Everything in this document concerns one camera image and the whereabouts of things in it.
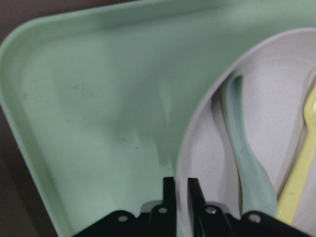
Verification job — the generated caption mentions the yellow plastic fork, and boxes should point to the yellow plastic fork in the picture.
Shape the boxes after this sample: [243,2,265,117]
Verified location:
[276,69,316,225]

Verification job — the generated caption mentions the white round plate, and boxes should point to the white round plate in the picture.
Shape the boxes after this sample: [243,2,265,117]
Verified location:
[176,28,316,237]

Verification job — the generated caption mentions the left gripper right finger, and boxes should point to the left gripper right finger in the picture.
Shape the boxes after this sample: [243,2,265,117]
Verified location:
[188,178,234,237]

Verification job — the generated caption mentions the light green tray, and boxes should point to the light green tray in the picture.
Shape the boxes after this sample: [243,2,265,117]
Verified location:
[0,0,316,237]

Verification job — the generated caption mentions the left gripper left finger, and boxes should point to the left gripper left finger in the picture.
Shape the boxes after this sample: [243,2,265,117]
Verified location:
[148,177,177,237]

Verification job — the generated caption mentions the pale green plastic spoon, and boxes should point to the pale green plastic spoon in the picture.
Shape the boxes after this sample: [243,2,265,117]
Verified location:
[220,71,277,217]

